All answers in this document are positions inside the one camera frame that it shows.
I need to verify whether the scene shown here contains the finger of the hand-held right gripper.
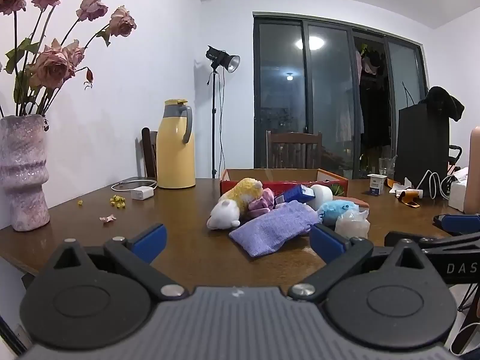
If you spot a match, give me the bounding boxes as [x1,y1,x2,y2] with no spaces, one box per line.
[434,213,480,235]
[384,230,480,250]

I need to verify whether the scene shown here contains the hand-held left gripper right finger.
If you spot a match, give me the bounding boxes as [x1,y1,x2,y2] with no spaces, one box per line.
[288,223,428,302]

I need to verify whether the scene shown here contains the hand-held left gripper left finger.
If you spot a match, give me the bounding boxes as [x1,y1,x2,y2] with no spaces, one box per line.
[52,223,189,301]

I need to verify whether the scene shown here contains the clear plastic bag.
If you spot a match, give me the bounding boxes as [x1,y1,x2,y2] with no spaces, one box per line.
[334,210,371,240]

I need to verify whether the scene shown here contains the blue plush toy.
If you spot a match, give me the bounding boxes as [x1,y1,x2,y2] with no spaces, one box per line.
[317,199,361,227]

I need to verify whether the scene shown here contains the purple towel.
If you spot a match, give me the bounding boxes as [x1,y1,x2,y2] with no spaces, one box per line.
[229,200,321,258]

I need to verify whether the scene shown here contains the red cardboard box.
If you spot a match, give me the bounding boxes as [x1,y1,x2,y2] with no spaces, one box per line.
[219,168,349,205]

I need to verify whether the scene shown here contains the pink satin scrunchie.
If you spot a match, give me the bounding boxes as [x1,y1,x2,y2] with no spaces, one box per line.
[245,188,277,219]

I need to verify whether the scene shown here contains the yellow and white plush toy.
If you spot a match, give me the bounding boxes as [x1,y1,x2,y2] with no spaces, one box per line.
[206,177,264,231]

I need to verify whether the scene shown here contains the white tissue box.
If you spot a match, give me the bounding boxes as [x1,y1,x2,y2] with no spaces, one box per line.
[448,167,469,212]

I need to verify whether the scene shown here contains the white foam roll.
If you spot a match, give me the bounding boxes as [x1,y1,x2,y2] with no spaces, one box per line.
[309,184,334,211]

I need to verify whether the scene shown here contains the white power adapter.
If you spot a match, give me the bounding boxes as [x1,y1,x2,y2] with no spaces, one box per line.
[130,186,155,200]

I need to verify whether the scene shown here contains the scattered yellow flower bits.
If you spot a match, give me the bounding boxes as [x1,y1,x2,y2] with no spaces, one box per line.
[77,194,126,209]

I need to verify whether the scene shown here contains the crumpled white paper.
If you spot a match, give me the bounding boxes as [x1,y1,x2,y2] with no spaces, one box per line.
[389,177,413,196]

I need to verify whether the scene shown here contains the small blue and white carton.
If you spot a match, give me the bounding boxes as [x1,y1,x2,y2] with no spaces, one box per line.
[275,184,316,208]

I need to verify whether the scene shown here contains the peach upright panel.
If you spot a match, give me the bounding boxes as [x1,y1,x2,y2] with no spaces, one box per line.
[464,127,480,212]

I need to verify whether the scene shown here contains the white yogurt cup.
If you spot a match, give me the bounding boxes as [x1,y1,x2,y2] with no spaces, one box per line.
[367,173,389,197]

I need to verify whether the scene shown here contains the clear drinking glass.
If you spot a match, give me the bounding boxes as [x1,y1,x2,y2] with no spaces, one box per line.
[378,157,396,181]

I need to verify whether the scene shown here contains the black upright case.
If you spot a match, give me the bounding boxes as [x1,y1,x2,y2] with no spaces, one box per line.
[394,103,451,197]

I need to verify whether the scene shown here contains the dark wooden chair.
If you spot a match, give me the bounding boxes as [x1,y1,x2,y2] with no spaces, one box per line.
[141,127,159,179]

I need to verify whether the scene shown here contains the yellow thermos jug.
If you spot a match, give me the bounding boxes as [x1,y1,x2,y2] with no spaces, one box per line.
[156,99,197,189]

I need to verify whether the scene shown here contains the slatted wooden chair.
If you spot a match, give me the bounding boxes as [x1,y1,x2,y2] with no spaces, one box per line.
[265,130,324,169]

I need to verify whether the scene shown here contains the black garment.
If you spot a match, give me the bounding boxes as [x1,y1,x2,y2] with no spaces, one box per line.
[418,86,466,122]

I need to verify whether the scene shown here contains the dark framed sliding glass door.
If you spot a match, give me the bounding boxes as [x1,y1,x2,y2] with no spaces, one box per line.
[253,12,429,179]

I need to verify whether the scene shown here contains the mottled pink ceramic vase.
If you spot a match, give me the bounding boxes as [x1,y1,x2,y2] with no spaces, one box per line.
[0,114,51,232]

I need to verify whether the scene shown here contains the pink hanging garment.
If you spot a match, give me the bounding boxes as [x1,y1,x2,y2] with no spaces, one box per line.
[354,43,387,76]

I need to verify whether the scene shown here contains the black studio light on stand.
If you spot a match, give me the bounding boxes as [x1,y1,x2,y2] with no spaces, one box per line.
[204,45,241,179]

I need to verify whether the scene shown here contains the bouquet of dried pink roses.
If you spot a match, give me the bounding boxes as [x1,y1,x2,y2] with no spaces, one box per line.
[0,0,137,132]

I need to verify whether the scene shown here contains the thick white looped cable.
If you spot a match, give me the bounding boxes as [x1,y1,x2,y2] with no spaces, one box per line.
[416,170,454,199]

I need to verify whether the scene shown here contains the thin white adapter cable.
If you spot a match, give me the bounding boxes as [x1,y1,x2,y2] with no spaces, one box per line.
[111,178,158,193]

